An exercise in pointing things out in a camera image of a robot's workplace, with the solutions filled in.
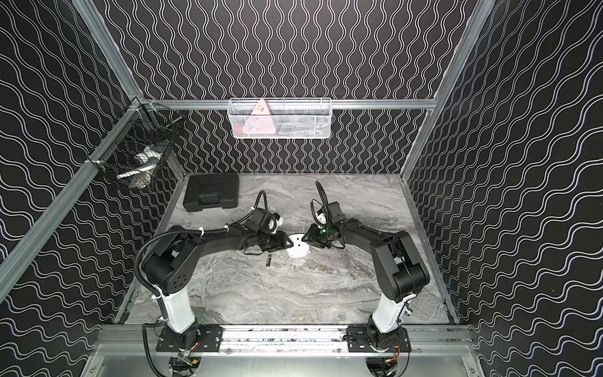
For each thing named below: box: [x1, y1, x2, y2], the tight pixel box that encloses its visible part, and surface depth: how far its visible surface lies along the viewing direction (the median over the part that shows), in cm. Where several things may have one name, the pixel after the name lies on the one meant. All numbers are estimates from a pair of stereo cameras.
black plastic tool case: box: [182, 172, 240, 213], surface depth 108 cm
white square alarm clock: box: [285, 233, 311, 257], surface depth 94 cm
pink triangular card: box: [241, 98, 276, 135], surface depth 92 cm
